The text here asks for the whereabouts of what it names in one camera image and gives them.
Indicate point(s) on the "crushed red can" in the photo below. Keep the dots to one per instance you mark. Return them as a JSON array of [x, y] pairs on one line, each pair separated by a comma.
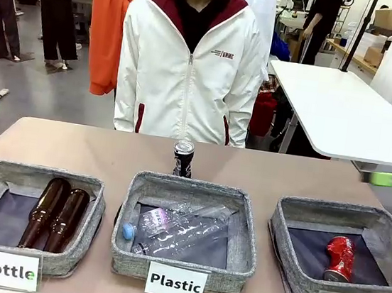
[[341, 257]]

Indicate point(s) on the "brown glass bottle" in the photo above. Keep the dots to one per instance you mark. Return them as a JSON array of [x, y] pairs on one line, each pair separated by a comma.
[[49, 207], [67, 220]]

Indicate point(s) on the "clear plastic bottle blue cap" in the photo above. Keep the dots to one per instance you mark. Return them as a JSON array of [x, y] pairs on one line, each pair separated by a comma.
[[158, 220]]

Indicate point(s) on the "clear plastic bottle without cap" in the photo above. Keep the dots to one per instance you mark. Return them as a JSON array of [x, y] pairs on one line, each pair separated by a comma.
[[188, 238]]

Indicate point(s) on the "person's right forearm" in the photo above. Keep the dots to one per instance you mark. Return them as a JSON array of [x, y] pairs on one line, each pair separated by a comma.
[[126, 102]]

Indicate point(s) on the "person's left forearm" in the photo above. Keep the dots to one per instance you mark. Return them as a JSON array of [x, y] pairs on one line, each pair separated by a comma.
[[244, 116]]

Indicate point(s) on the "grey fabric basket can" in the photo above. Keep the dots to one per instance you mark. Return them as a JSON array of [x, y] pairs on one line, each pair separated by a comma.
[[298, 245]]

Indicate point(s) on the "grey fabric basket plastic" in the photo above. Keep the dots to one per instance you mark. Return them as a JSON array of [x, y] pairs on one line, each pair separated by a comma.
[[190, 188]]

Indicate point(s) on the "black drink can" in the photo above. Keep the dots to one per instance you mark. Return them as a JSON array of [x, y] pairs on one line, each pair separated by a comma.
[[183, 161]]

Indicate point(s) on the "white side table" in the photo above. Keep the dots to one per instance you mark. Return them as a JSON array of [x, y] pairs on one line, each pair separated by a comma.
[[336, 110]]

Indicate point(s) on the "bystander in black trousers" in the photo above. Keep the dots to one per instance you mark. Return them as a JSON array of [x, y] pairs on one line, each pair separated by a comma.
[[60, 12]]

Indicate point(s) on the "small cardboard box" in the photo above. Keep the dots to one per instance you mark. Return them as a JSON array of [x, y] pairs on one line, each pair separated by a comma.
[[373, 56]]

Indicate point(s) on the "wooden workbench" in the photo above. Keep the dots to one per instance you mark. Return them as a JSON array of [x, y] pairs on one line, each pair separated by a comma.
[[357, 59]]

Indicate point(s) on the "white sign reading Bottle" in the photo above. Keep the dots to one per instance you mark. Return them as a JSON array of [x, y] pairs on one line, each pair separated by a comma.
[[7, 268]]

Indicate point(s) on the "red object under table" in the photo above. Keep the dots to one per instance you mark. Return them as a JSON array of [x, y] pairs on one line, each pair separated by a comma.
[[264, 112]]

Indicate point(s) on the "orange jacket person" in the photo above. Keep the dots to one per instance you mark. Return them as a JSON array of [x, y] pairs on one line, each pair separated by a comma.
[[106, 28]]

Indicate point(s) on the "black stand pole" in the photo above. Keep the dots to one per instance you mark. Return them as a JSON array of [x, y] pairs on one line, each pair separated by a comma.
[[356, 34]]

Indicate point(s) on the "large cardboard box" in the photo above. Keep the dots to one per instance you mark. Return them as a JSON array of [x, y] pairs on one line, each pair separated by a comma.
[[387, 18]]

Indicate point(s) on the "blue chair back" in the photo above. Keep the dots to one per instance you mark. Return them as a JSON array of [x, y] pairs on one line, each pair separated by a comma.
[[281, 48]]

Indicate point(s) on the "bystander in black clothes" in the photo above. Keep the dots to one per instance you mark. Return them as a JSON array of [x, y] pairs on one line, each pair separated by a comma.
[[316, 25]]

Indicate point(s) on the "person in white jacket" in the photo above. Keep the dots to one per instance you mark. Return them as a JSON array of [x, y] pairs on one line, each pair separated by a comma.
[[186, 81]]

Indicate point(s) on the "white sign reading Plastic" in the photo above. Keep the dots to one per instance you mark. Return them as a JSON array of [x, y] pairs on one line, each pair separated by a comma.
[[176, 282]]

